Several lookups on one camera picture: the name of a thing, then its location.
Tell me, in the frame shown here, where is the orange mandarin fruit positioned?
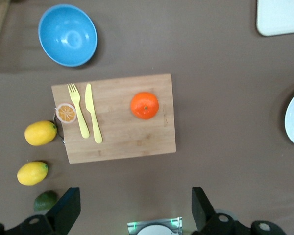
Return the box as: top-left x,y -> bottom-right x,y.
130,91 -> 160,120

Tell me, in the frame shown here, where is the yellow plastic fork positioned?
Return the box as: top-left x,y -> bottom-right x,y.
67,83 -> 91,139

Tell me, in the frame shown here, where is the yellow lemon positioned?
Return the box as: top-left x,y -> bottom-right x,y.
17,161 -> 49,186
24,120 -> 58,147

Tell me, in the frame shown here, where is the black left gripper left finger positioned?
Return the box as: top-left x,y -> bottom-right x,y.
6,187 -> 82,235

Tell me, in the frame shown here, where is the beige bear print tray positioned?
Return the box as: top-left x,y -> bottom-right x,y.
256,0 -> 294,37

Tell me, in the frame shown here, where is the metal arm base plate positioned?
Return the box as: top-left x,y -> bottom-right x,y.
127,216 -> 183,235

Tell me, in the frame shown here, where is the toy orange slice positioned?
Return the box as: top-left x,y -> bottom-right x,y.
55,103 -> 77,124

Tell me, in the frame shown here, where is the wooden cutting board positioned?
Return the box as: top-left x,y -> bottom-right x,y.
51,73 -> 176,165

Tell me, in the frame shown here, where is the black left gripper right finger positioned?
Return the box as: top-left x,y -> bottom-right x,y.
191,187 -> 247,235

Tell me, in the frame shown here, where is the yellow plastic knife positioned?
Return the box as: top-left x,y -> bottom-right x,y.
84,83 -> 103,144

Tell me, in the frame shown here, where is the blue bowl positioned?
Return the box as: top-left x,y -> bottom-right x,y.
38,3 -> 98,67

